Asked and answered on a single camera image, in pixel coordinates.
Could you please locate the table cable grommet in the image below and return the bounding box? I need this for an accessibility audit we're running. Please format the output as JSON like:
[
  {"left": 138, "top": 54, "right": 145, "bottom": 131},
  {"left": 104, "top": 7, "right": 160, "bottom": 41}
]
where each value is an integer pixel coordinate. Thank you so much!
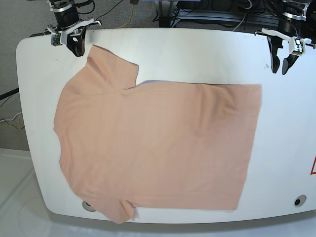
[
  {"left": 294, "top": 195, "right": 307, "bottom": 207},
  {"left": 82, "top": 201, "right": 96, "bottom": 212}
]

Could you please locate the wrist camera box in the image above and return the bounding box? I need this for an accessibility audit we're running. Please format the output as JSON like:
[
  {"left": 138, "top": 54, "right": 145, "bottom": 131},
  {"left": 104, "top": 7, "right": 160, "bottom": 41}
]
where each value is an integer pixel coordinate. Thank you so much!
[
  {"left": 289, "top": 37, "right": 306, "bottom": 56},
  {"left": 51, "top": 34, "right": 62, "bottom": 46}
]

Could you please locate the white cable at left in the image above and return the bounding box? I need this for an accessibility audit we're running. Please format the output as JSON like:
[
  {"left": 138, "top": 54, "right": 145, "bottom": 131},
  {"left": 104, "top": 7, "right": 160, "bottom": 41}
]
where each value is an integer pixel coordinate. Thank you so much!
[{"left": 0, "top": 112, "right": 23, "bottom": 123}]

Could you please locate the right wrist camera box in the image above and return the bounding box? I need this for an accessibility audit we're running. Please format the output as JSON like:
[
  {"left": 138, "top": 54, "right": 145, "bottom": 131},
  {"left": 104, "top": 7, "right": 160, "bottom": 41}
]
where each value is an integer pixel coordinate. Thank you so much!
[{"left": 51, "top": 34, "right": 62, "bottom": 46}]

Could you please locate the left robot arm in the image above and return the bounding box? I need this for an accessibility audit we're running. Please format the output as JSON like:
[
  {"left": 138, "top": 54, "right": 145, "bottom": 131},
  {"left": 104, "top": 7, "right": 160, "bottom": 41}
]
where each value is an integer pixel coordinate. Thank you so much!
[{"left": 254, "top": 0, "right": 316, "bottom": 75}]

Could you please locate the peach pink T-shirt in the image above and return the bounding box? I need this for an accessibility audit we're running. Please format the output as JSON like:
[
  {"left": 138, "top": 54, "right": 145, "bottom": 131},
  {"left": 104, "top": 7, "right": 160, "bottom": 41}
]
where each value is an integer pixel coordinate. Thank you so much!
[{"left": 54, "top": 45, "right": 261, "bottom": 224}]

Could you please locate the yellow floor cable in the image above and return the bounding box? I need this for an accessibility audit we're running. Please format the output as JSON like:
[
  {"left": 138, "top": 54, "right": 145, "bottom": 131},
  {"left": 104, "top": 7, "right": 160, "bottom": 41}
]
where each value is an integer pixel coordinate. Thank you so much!
[{"left": 0, "top": 113, "right": 23, "bottom": 133}]

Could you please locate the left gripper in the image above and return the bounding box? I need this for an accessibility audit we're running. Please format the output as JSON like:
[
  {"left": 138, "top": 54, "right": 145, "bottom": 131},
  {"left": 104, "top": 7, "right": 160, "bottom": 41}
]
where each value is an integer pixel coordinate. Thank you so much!
[{"left": 254, "top": 19, "right": 316, "bottom": 74}]

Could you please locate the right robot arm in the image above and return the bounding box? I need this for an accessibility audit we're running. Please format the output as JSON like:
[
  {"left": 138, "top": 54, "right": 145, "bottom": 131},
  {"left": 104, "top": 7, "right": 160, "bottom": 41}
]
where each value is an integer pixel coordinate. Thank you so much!
[{"left": 47, "top": 0, "right": 101, "bottom": 57}]

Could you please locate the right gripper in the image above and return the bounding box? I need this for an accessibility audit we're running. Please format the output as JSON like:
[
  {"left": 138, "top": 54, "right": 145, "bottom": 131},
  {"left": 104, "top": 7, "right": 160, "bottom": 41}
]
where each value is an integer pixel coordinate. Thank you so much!
[{"left": 46, "top": 11, "right": 101, "bottom": 57}]

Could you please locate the aluminium frame rail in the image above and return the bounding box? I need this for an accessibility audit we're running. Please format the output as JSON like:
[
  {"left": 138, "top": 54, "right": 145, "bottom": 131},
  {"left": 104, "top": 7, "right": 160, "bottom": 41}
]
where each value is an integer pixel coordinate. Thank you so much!
[{"left": 179, "top": 10, "right": 279, "bottom": 27}]

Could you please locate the right table cable grommet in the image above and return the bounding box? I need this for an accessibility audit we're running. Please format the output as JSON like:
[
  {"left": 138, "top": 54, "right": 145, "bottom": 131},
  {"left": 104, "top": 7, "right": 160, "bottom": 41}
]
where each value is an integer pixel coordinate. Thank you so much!
[{"left": 294, "top": 195, "right": 307, "bottom": 207}]

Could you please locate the black table leg post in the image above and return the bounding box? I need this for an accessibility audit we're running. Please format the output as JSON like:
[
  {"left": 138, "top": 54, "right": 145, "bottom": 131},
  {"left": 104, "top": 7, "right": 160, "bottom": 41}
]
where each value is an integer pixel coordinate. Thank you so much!
[{"left": 154, "top": 0, "right": 178, "bottom": 28}]

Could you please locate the red triangle sticker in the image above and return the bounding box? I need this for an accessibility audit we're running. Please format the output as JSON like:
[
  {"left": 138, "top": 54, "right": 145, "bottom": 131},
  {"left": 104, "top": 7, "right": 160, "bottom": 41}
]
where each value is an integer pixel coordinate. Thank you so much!
[{"left": 310, "top": 157, "right": 316, "bottom": 175}]

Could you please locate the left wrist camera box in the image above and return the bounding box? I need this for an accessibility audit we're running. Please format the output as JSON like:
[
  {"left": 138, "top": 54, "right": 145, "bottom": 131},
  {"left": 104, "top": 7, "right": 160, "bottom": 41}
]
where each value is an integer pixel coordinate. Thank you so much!
[{"left": 289, "top": 37, "right": 306, "bottom": 56}]

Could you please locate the left table cable grommet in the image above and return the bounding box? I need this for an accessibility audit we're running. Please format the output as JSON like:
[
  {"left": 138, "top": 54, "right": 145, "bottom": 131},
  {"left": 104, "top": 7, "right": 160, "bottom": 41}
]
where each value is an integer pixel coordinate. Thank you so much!
[{"left": 82, "top": 201, "right": 96, "bottom": 212}]

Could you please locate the black bar at left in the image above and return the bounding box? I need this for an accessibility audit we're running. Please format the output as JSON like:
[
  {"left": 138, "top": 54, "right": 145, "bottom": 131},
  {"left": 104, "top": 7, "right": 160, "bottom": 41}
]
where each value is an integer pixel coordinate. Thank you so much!
[{"left": 0, "top": 88, "right": 19, "bottom": 100}]

